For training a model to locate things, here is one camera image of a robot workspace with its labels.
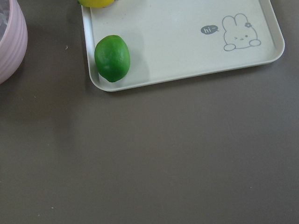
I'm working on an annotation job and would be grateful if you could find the pink bowl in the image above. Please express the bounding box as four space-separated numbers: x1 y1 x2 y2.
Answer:
0 0 28 83

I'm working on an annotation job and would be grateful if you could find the green lime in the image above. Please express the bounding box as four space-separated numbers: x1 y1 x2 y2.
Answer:
94 35 130 83

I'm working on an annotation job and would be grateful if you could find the beige rabbit serving tray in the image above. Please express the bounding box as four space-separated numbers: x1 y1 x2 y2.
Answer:
82 0 285 92

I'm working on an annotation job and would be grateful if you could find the yellow lemon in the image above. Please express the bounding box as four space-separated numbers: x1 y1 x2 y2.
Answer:
77 0 114 8

